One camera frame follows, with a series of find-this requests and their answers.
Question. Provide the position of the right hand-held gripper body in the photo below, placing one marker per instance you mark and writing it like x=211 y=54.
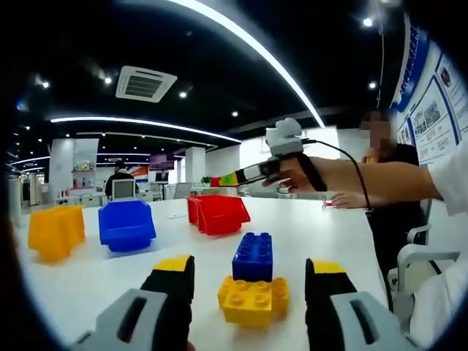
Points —
x=285 y=142

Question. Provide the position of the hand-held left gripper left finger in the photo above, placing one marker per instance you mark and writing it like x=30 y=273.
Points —
x=146 y=318

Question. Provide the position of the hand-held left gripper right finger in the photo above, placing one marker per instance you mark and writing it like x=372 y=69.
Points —
x=343 y=318

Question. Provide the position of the red toy block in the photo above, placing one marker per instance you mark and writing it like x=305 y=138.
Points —
x=215 y=181

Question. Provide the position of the red plastic bin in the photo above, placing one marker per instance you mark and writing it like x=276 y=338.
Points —
x=217 y=215

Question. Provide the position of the large blue toy block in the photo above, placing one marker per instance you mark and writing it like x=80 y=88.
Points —
x=254 y=256

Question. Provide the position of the blue plastic bin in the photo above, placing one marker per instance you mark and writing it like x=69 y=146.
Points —
x=126 y=226

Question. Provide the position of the yellow toy block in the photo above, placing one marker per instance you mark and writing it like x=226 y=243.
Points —
x=248 y=303

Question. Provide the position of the yellow plastic bin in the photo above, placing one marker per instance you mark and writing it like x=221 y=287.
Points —
x=55 y=234

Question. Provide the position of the person's right hand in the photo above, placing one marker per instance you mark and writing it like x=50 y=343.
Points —
x=292 y=179

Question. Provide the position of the green potted plant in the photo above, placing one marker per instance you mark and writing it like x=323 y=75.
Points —
x=206 y=181

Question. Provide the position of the small red object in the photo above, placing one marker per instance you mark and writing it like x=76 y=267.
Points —
x=329 y=204

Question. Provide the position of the small computer monitor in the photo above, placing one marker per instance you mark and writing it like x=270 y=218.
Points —
x=162 y=177

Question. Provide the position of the long curved ceiling light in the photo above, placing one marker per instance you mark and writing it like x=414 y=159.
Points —
x=263 y=47

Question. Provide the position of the white armrest office chair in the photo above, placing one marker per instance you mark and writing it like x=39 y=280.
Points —
x=420 y=252

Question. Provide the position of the person's white clothing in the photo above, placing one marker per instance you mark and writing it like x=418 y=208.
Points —
x=446 y=285

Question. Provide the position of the thin curved ceiling light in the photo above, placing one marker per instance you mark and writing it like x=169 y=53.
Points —
x=146 y=124

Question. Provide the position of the white mesh office chair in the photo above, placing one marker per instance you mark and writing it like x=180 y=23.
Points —
x=123 y=190

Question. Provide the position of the ceiling air conditioner vent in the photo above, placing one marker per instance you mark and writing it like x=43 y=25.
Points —
x=146 y=84

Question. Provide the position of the pink display shelf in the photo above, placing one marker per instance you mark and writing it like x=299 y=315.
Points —
x=83 y=179

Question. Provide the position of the wall television screen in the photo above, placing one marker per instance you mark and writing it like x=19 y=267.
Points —
x=161 y=162

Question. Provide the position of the blue white wall poster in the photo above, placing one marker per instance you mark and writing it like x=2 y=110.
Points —
x=435 y=109

